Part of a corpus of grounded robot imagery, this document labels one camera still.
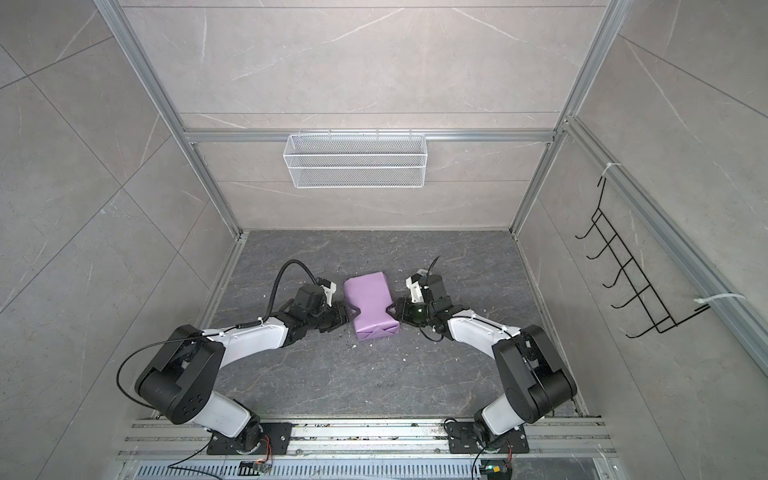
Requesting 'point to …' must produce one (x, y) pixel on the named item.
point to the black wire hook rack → (644, 291)
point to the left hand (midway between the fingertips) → (357, 308)
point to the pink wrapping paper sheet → (370, 295)
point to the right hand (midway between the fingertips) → (390, 309)
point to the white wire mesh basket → (355, 161)
